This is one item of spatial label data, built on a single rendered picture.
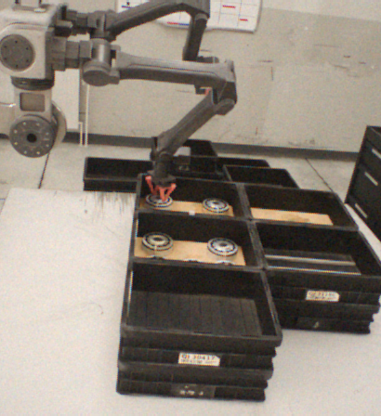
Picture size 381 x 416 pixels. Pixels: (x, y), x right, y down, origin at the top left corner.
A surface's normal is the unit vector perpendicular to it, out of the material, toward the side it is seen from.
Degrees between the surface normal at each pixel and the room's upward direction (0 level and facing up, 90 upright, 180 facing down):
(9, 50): 90
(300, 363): 0
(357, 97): 90
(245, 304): 0
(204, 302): 0
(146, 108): 90
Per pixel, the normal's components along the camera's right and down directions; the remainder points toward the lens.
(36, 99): 0.13, 0.48
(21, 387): 0.12, -0.88
